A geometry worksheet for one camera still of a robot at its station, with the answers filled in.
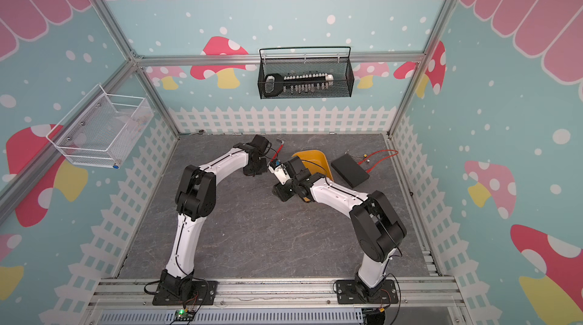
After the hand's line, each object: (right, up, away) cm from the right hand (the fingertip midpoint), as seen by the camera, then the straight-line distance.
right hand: (278, 187), depth 89 cm
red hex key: (-2, +15, +23) cm, 28 cm away
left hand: (-10, +5, +15) cm, 19 cm away
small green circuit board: (-29, -39, -17) cm, 51 cm away
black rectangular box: (+32, +6, +16) cm, 37 cm away
